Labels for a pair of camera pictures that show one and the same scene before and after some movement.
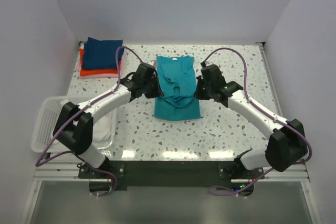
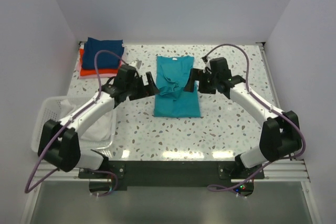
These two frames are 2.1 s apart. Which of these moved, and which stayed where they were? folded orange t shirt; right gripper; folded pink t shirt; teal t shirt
Moved: right gripper
Stayed: teal t shirt; folded orange t shirt; folded pink t shirt
